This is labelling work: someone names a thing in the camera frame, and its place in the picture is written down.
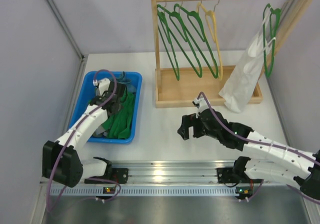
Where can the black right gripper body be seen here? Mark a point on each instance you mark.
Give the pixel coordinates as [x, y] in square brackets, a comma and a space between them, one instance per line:
[205, 131]

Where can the white tank top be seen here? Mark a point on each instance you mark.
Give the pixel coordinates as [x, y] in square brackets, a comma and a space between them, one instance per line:
[239, 87]

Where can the green hanger far left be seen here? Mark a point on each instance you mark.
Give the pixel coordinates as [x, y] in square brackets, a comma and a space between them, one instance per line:
[165, 36]

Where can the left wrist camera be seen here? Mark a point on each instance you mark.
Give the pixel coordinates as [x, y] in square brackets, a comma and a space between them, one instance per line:
[101, 86]

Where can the teal blue garment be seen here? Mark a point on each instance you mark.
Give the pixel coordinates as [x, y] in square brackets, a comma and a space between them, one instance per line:
[122, 79]

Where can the yellow hanger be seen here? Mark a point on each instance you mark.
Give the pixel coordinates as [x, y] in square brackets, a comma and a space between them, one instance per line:
[211, 22]

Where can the green tank top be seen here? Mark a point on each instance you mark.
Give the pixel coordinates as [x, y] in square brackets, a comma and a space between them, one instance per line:
[118, 126]

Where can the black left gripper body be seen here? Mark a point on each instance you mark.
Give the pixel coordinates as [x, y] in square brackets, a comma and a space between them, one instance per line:
[116, 104]

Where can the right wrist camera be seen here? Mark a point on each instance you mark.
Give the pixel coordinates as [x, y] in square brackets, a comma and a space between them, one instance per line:
[200, 104]

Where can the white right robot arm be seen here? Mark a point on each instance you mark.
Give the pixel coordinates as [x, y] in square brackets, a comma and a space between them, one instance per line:
[263, 158]

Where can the blue plastic bin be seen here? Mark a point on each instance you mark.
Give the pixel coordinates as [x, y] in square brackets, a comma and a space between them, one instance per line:
[87, 94]

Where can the green hanger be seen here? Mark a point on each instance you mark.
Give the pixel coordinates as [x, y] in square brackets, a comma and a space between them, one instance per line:
[165, 36]
[201, 33]
[178, 23]

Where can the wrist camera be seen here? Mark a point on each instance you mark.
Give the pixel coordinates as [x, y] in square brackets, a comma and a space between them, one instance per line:
[200, 104]
[101, 86]

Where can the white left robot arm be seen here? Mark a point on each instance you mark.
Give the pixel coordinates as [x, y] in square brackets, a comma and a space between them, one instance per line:
[60, 159]

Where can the aluminium mounting rail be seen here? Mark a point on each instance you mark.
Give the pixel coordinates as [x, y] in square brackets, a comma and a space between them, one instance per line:
[192, 179]

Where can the green hanger right end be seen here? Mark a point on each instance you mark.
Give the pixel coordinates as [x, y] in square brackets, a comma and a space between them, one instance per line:
[271, 17]

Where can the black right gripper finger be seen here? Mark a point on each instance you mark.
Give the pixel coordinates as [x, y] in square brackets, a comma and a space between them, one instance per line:
[184, 132]
[190, 120]

